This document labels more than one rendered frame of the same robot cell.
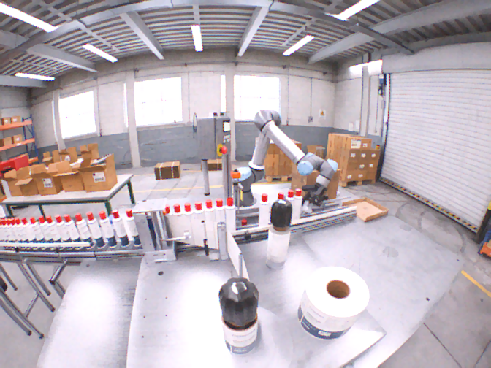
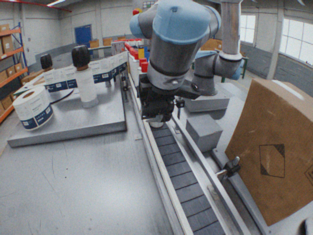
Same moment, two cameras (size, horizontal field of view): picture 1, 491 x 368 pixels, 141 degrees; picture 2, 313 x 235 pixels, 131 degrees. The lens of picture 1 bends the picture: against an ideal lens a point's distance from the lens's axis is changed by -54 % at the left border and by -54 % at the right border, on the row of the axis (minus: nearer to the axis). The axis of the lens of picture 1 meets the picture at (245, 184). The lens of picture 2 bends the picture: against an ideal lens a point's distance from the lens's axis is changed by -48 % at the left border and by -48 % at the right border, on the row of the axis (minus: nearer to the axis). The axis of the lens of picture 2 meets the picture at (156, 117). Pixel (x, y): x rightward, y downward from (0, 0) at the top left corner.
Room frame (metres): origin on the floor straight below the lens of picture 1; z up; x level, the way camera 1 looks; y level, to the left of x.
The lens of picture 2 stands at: (0.97, -0.70, 1.20)
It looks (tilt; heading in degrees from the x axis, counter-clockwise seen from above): 35 degrees down; 91
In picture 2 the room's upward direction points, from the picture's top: straight up
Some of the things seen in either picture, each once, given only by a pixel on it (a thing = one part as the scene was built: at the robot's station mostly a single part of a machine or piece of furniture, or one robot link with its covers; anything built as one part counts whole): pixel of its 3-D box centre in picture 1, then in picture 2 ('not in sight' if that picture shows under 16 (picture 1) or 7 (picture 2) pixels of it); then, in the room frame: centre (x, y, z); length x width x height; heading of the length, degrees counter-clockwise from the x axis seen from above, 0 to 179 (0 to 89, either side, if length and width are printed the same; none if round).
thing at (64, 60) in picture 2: not in sight; (65, 59); (-0.88, 1.68, 0.91); 0.60 x 0.40 x 0.22; 104
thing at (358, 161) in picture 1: (352, 158); not in sight; (4.25, -2.69, 0.57); 1.20 x 0.85 x 1.14; 102
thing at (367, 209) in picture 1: (365, 207); not in sight; (1.15, -0.94, 0.85); 0.30 x 0.26 x 0.04; 107
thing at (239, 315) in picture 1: (240, 322); (49, 74); (0.24, 0.01, 1.04); 0.09 x 0.09 x 0.29
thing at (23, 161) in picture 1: (18, 182); not in sight; (2.44, 5.72, 0.61); 0.70 x 0.60 x 1.22; 112
